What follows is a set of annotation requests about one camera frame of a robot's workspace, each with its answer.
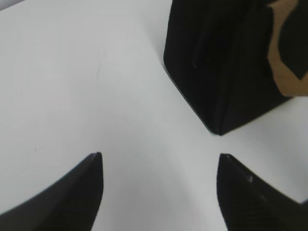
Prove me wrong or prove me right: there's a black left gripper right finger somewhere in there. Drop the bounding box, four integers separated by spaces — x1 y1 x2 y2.
216 154 308 231

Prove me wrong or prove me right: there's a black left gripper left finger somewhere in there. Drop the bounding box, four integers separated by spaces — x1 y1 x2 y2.
0 153 103 231

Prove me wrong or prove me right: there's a black canvas tote bag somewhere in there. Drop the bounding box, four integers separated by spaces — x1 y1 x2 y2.
164 0 308 135

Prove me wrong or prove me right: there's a brown front bag strap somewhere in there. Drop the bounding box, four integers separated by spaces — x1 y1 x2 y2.
267 0 308 98

